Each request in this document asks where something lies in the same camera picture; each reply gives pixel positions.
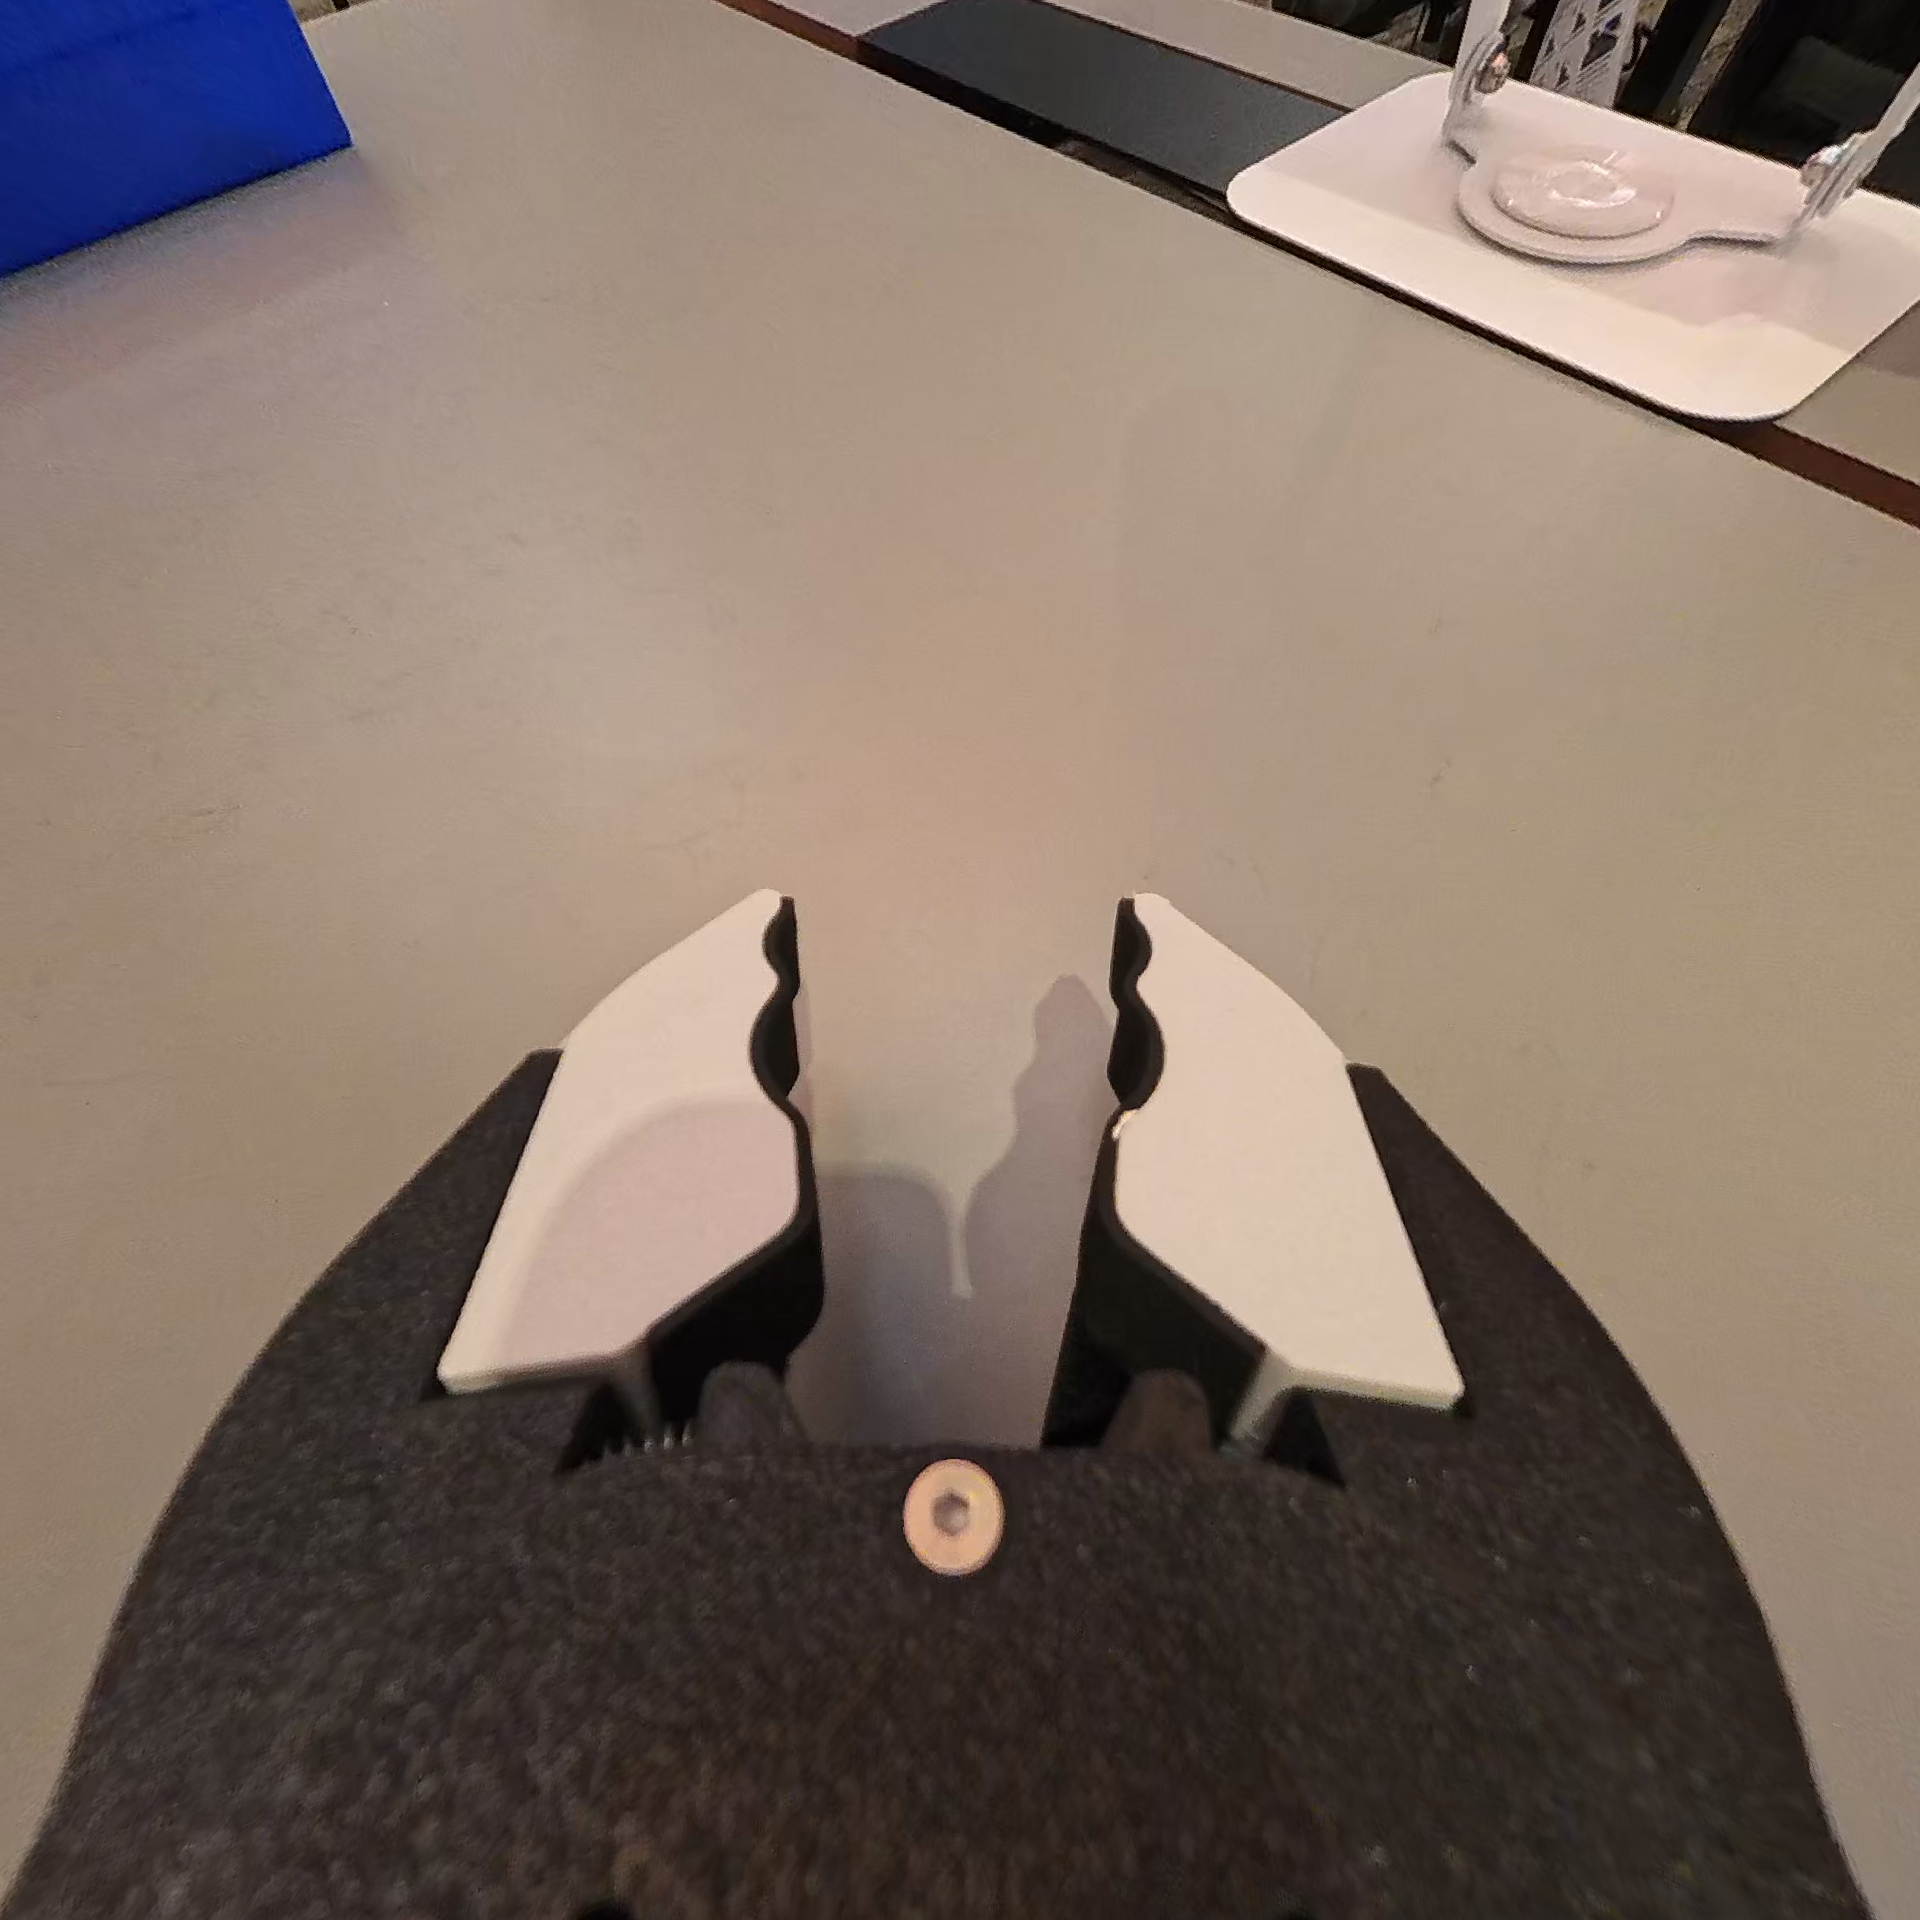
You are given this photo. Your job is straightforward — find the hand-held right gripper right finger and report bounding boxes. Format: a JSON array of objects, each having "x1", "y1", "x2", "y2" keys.
[{"x1": 1071, "y1": 895, "x2": 1468, "y2": 1451}]

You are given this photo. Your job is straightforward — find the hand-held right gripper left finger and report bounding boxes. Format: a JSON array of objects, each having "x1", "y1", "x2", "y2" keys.
[{"x1": 435, "y1": 888, "x2": 829, "y2": 1437}]

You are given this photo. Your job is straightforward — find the blue plastic bin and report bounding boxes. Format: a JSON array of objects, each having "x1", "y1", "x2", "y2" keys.
[{"x1": 0, "y1": 0, "x2": 357, "y2": 281}]

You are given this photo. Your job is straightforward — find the printed instruction sheet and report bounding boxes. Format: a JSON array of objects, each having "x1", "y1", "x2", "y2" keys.
[{"x1": 1528, "y1": 0, "x2": 1642, "y2": 73}]

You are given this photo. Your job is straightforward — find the black flat table panel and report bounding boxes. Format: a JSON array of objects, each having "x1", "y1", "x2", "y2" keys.
[{"x1": 861, "y1": 0, "x2": 1361, "y2": 196}]

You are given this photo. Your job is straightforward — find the white document stand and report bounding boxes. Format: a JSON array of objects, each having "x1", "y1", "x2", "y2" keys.
[{"x1": 1227, "y1": 0, "x2": 1920, "y2": 421}]

